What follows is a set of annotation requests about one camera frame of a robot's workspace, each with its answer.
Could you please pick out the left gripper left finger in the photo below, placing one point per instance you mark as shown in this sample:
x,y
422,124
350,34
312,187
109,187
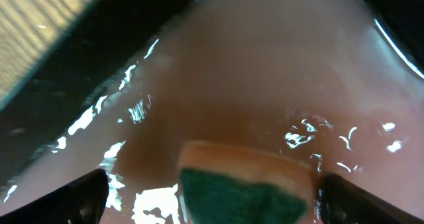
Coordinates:
x,y
80,201

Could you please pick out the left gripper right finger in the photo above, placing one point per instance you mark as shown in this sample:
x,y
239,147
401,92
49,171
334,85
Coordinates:
x,y
342,202

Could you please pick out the green and pink sponge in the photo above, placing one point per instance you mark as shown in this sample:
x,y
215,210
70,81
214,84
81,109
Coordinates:
x,y
233,184

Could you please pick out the black tray with red water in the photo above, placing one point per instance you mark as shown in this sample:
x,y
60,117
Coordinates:
x,y
315,80

